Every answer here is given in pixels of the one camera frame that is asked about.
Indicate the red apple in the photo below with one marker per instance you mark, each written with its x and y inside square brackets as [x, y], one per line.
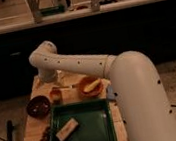
[55, 92]

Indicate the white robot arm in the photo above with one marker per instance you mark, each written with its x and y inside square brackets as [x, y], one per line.
[138, 89]

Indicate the blue object behind arm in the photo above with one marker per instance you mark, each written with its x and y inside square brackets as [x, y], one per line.
[110, 95]

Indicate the metal cup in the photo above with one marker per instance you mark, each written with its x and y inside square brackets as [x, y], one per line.
[56, 99]

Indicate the orange bowl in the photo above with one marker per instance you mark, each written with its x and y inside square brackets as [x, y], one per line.
[88, 80]

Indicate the yellow banana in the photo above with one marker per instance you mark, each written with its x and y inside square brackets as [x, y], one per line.
[90, 87]

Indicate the metal spoon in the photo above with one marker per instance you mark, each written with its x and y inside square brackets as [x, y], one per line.
[66, 87]

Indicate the clear glass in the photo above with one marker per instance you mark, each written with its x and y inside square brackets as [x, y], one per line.
[60, 77]

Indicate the white rectangular block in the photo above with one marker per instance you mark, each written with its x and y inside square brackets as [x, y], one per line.
[67, 129]

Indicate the dark brown bowl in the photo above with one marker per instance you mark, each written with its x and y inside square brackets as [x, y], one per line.
[38, 107]

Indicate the green plastic tray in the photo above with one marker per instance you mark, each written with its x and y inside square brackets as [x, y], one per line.
[95, 122]

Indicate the brown grape cluster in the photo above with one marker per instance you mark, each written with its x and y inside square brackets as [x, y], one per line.
[46, 134]

